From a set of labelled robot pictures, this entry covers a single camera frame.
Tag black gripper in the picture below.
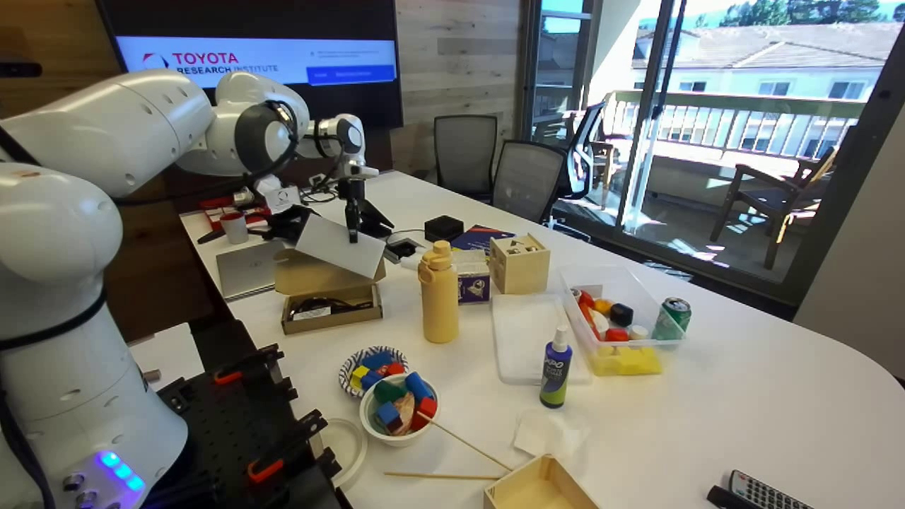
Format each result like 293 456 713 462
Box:
337 172 372 246

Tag white foam paper sheet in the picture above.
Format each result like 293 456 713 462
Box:
293 213 387 284

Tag open cardboard box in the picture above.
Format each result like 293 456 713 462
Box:
271 246 387 337

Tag small black box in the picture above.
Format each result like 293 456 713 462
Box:
421 214 468 246

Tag black items inside box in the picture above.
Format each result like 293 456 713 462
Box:
290 295 378 322

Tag red box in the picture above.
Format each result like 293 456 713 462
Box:
199 193 271 241

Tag small purple box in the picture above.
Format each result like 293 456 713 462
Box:
457 277 492 306

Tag wooden box with holes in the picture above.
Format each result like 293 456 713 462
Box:
486 233 551 298

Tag black wedge stand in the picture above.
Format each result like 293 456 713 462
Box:
363 196 397 244

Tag black phone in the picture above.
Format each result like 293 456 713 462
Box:
382 236 430 267

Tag black cloth bag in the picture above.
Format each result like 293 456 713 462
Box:
266 203 318 246

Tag white crumpled object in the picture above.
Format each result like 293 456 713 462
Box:
250 176 303 219

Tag yellow bottle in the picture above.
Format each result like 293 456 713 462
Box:
417 238 464 347

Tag grey flat board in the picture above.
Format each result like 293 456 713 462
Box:
216 241 284 304

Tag dark blue red book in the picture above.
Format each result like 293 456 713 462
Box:
451 224 518 248

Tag grey office chair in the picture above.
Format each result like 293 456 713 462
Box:
430 114 501 199
486 140 570 226

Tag patterned small bowl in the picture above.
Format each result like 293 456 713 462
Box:
334 343 410 403

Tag green toy block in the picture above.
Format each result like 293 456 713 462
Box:
375 380 409 410

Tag blue toy block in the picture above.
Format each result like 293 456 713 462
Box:
404 370 438 403

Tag black orange clamp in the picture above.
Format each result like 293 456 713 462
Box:
243 407 332 490
209 343 286 390

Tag white bowl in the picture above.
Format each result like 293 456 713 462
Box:
356 370 443 451

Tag clear plastic container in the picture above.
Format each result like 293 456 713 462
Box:
486 289 594 386

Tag black mounting plate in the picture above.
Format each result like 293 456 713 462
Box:
148 316 355 509

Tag thin wooden stick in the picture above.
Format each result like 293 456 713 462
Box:
413 407 516 472
382 468 505 485

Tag blue glue bottle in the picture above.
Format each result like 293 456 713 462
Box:
539 325 577 410

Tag black toy cube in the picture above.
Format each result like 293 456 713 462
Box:
607 301 636 330

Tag white napkin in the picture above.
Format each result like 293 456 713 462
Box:
510 407 590 468

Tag yellow sponge block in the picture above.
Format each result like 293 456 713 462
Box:
587 339 665 380

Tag clear plastic bin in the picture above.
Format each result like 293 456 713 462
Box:
560 272 679 380

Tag wooden tray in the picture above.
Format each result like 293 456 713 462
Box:
482 453 602 509

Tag green can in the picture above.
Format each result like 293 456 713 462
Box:
649 295 694 346

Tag balcony railing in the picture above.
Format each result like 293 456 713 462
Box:
601 87 868 165

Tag wooden patio chair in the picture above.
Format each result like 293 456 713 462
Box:
707 125 854 275

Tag wall television screen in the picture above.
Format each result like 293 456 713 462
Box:
93 0 404 162

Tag white tape ring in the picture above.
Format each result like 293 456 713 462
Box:
311 412 372 494

